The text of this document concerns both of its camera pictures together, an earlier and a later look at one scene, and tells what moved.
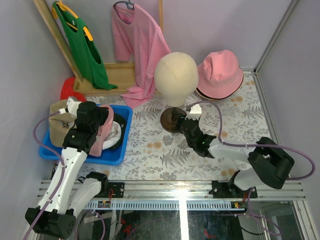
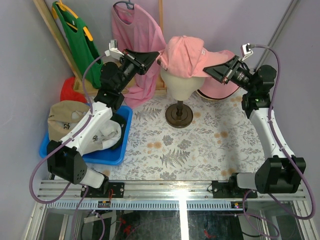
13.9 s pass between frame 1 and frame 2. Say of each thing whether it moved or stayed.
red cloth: stayed
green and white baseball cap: stayed
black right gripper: moved
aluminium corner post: stayed
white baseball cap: stayed
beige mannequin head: moved
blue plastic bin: stayed
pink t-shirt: stayed
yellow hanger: stayed
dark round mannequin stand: moved
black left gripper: moved
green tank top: stayed
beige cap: stayed
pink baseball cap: moved
